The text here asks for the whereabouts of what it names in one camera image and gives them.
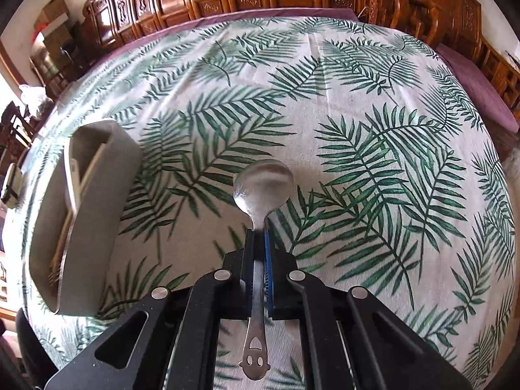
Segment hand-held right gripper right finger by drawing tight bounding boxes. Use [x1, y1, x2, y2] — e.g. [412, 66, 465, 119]
[264, 227, 474, 390]

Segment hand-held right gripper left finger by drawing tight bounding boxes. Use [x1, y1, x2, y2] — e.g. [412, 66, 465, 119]
[43, 229, 256, 390]

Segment metal spoon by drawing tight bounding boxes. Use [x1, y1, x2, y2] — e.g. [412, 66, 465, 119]
[233, 160, 295, 381]

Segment grey rectangular tray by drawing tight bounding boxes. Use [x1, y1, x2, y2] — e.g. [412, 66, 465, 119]
[28, 118, 144, 317]

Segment light bamboo chopstick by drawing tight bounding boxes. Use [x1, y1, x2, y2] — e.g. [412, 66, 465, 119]
[49, 140, 110, 290]

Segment green leaf print tablecloth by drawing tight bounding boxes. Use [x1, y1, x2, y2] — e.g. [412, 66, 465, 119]
[8, 15, 516, 390]

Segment dark wooden side chair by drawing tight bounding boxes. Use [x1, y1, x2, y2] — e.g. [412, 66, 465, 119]
[0, 99, 38, 171]

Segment purple armchair cushion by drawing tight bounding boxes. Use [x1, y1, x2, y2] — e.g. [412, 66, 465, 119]
[436, 43, 520, 136]

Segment white plastic bag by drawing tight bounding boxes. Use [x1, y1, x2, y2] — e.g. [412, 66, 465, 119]
[18, 84, 46, 111]

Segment carved wooden armchair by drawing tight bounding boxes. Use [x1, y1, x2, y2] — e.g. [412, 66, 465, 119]
[358, 0, 520, 119]

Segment cardboard boxes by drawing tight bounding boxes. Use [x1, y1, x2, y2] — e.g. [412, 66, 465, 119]
[32, 0, 73, 46]

